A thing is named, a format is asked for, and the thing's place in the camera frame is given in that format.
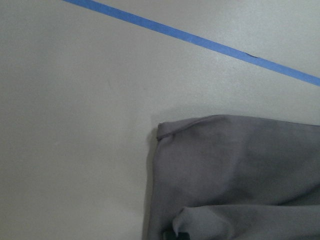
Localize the dark brown t-shirt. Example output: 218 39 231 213
147 115 320 240

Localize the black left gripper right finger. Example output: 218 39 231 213
176 232 190 240

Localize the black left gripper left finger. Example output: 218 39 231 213
163 231 177 240

